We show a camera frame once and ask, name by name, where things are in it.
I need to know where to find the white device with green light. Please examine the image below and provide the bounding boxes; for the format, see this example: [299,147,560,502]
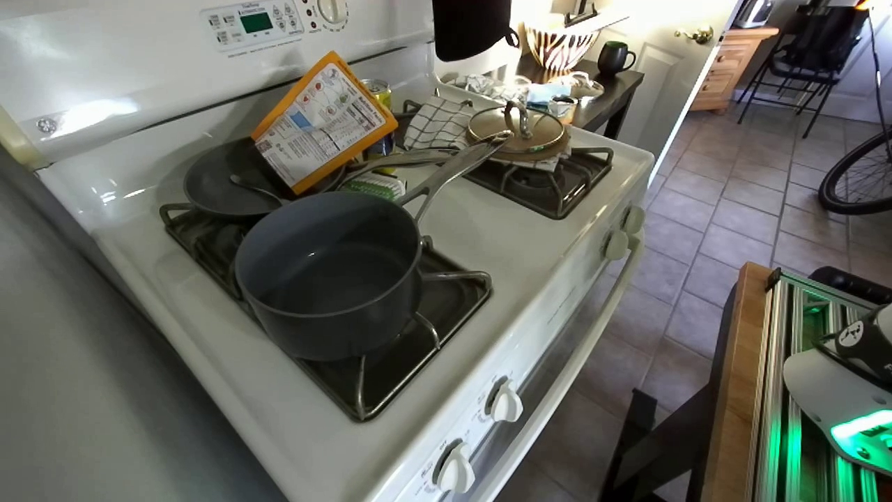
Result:
[783,305,892,475]

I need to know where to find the black burner grate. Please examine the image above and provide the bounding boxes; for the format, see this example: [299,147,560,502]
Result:
[160,204,494,422]
[469,147,613,220]

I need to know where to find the blue yellow can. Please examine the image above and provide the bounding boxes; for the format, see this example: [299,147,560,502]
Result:
[366,80,392,157]

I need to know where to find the wooden cart with rails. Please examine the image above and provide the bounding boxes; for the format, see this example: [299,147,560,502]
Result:
[599,263,892,502]

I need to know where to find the grey frying pan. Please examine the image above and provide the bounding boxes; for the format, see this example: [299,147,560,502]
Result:
[183,140,295,218]

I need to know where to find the round pan lid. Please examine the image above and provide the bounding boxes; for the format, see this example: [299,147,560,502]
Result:
[465,100,567,157]

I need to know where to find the black right burner grate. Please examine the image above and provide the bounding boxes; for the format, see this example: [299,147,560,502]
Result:
[469,147,613,220]

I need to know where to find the white gas stove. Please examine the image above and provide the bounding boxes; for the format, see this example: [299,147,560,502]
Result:
[0,0,649,502]

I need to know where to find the patterned bowl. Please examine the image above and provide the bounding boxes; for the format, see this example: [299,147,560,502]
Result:
[522,15,625,73]

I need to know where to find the bicycle wheel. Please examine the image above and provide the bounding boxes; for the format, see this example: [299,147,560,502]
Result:
[819,129,892,215]

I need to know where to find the checkered dish towel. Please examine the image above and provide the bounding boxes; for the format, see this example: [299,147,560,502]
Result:
[398,91,486,151]

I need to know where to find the stove control display panel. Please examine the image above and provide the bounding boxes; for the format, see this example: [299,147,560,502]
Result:
[203,0,303,51]

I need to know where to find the black mug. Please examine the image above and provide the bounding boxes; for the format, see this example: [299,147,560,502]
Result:
[596,43,639,77]

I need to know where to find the cream stove knob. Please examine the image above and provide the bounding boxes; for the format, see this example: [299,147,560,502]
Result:
[433,440,476,494]
[603,231,631,259]
[621,206,643,235]
[486,379,525,425]

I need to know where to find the grey saucepan with handle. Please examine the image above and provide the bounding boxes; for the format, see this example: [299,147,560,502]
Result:
[232,142,497,360]

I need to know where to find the dark side table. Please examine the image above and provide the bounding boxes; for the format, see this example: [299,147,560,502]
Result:
[519,55,643,140]

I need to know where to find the white oven door handle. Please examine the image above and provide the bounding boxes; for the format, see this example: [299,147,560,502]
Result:
[461,236,640,502]

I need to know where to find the black left burner grate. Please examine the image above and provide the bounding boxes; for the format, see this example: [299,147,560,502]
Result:
[160,204,494,422]

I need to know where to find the orange food package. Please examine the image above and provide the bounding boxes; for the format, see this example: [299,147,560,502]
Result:
[250,51,395,195]

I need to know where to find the black folding chair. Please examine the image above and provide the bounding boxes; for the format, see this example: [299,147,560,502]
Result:
[739,0,870,133]

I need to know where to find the wooden dresser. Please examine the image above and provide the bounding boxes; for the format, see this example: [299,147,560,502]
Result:
[692,29,776,111]

